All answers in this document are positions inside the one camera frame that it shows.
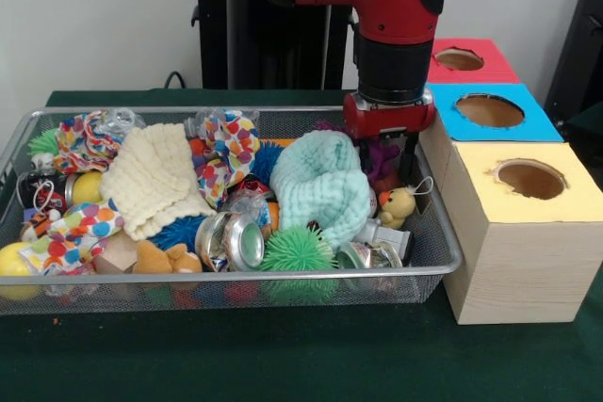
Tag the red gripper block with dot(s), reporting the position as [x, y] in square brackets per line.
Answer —
[391, 119]

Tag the yellow duck plush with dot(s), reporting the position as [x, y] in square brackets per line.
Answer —
[398, 204]

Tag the cream knitted cloth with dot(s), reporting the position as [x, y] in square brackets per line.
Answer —
[155, 181]

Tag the wooden box with three holes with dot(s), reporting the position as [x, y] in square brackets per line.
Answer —
[518, 270]

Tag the purple spiky toy creature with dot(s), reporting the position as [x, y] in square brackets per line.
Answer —
[381, 152]

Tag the mint knitted cloth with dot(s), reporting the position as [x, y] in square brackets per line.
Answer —
[320, 185]

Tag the crushed silver drink can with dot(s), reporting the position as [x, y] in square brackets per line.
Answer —
[367, 255]
[235, 239]

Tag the polka dot cloth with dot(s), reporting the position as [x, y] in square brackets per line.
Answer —
[231, 148]

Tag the dark green tablecloth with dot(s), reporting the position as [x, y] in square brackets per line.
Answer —
[589, 126]
[282, 359]

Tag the black upright panel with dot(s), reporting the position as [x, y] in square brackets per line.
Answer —
[579, 44]

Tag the brown teddy plush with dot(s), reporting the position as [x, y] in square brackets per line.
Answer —
[160, 258]

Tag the yellow ball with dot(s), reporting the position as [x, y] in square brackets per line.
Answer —
[11, 258]

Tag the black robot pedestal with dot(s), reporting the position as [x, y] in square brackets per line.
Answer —
[264, 44]

